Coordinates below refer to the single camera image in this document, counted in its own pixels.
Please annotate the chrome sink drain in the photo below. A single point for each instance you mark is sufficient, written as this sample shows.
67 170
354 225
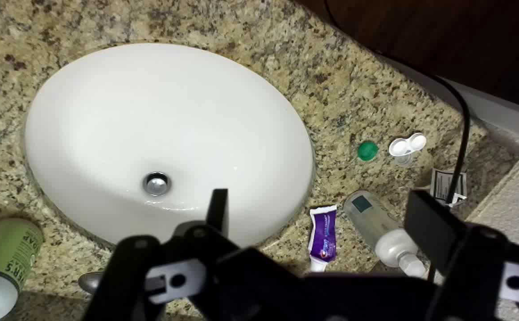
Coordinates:
156 184

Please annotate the silver plug adapter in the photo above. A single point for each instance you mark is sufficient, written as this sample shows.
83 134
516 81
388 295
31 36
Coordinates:
448 186

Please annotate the grey white lotion bottle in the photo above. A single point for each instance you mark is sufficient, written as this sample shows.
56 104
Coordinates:
377 229

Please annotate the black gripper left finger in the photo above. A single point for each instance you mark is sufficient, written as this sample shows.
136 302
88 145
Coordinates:
133 268

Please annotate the white contact lens case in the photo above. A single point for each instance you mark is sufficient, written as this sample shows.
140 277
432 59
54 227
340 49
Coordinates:
407 145

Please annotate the purple toothpaste tube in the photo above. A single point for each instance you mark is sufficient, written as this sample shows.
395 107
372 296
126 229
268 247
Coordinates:
324 234

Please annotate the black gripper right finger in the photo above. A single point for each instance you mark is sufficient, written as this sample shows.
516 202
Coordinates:
466 255

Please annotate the small green round cap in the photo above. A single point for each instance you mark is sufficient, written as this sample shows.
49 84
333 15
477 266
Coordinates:
368 150

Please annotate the white oval sink basin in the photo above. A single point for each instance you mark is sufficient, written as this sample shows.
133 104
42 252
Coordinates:
170 131

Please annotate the grey metal faucet part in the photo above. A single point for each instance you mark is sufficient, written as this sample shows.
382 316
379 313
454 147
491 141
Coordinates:
92 280

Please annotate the green spray can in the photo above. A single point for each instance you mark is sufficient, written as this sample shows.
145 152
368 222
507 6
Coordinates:
6 255

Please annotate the white textured towel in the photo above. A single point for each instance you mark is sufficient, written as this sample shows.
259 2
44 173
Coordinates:
518 197

